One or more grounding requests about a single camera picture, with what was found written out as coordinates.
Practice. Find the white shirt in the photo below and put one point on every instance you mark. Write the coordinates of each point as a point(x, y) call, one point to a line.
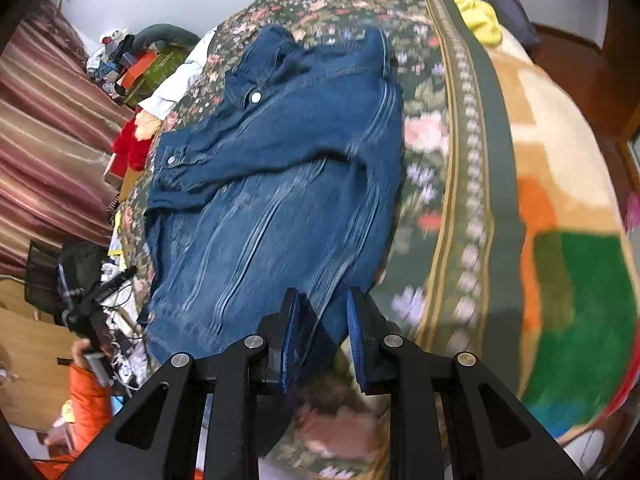
point(172, 85)

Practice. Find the red plush toy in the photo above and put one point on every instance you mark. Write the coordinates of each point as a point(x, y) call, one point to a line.
point(130, 147)

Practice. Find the grey backpack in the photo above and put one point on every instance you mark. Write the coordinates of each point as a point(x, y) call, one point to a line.
point(510, 10)

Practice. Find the light wooden desk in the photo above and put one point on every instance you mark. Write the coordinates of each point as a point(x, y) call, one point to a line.
point(30, 360)

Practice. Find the orange box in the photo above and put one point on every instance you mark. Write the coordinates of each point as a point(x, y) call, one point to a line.
point(140, 70)

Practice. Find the blue denim jacket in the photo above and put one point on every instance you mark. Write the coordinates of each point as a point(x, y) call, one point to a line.
point(280, 185)

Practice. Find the black mesh basket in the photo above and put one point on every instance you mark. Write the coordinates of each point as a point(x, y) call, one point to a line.
point(42, 275)

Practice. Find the yellow cloth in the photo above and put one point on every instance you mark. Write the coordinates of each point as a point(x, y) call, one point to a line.
point(477, 15)

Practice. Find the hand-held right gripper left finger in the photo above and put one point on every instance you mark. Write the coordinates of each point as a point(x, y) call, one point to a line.
point(290, 340)

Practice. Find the person's left hand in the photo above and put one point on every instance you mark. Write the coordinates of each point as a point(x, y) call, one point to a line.
point(79, 348)

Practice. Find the pile of clothes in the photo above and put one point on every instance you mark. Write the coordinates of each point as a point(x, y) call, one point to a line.
point(112, 57)

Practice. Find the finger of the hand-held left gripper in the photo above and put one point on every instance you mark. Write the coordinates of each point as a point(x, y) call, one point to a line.
point(117, 282)

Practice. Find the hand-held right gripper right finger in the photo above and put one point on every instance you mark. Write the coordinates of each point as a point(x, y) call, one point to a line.
point(356, 340)

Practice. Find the person's left forearm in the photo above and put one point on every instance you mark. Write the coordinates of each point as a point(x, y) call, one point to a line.
point(87, 405)

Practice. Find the colourful patchwork blanket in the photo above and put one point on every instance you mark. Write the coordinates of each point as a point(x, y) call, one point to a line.
point(575, 310)

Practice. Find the grey pillow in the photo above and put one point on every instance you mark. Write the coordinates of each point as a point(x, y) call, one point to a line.
point(167, 35)

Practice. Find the striped pink curtain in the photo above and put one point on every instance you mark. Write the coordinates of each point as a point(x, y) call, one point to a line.
point(55, 125)

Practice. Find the wooden nightstand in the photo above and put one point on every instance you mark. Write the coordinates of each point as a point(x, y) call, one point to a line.
point(117, 175)

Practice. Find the floral bed cover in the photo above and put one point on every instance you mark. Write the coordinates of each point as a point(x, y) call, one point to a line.
point(450, 110)

